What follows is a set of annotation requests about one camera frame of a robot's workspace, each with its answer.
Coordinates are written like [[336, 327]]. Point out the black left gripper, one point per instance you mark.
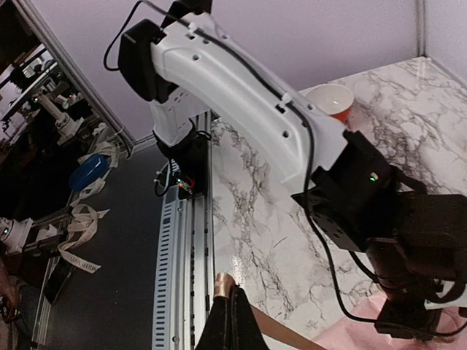
[[411, 321]]

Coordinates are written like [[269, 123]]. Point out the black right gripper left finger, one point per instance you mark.
[[217, 333]]

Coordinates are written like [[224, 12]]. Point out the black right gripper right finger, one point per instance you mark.
[[246, 332]]

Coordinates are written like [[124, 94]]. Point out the beige raffia ribbon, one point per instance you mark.
[[267, 325]]

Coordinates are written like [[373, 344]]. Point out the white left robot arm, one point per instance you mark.
[[350, 193]]

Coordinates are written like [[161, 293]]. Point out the white bowl with red outside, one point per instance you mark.
[[333, 99]]

